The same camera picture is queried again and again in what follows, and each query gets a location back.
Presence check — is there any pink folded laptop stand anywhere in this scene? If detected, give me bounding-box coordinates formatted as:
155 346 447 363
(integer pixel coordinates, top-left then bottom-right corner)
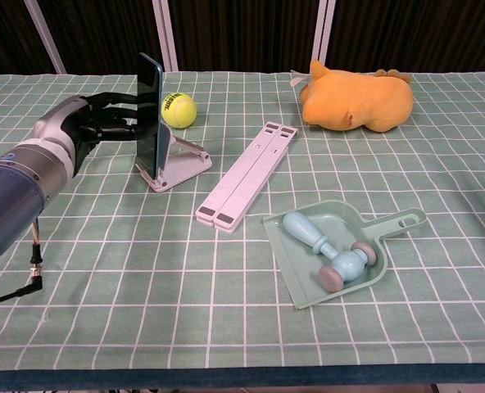
194 120 300 234

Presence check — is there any green plastic dustpan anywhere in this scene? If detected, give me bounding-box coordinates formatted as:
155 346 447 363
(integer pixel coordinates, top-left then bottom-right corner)
261 200 427 310

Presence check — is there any green checked tablecloth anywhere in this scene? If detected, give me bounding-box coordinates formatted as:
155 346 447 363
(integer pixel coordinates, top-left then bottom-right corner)
0 70 485 388

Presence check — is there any pink phone stand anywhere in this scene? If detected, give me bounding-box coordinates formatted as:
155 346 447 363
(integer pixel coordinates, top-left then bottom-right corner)
134 124 214 194

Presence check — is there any black smartphone with blue edge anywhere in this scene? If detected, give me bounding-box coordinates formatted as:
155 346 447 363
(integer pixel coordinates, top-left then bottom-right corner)
137 52 164 180

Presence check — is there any orange plush toy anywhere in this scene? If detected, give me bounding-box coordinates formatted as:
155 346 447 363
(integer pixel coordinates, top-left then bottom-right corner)
290 60 415 134

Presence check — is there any yellow tennis ball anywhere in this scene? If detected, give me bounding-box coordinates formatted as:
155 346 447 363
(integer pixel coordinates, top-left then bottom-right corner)
161 92 197 129

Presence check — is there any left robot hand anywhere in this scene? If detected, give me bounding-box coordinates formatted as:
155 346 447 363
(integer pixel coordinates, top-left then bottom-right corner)
33 92 140 179

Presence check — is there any aluminium frame post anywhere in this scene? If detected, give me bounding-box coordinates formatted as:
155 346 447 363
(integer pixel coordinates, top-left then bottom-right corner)
151 0 179 73
24 0 66 75
310 0 337 74

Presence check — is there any light blue toy hammer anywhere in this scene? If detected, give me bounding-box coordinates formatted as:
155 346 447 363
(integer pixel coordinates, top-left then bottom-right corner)
283 211 378 293

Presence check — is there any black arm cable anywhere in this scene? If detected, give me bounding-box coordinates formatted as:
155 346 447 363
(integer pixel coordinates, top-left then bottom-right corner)
0 219 45 309

